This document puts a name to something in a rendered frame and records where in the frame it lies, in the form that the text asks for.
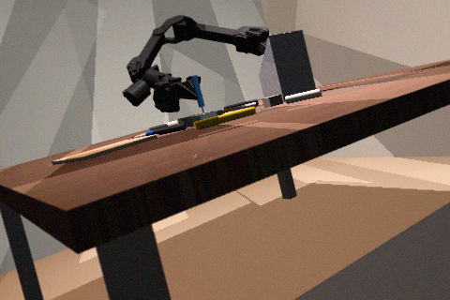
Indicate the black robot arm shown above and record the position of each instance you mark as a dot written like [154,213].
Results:
[246,39]

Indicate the yellow rod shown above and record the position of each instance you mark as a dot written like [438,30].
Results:
[224,118]

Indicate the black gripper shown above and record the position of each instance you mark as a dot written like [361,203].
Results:
[173,87]

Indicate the blue stylus with tan tip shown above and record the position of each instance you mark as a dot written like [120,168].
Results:
[198,91]

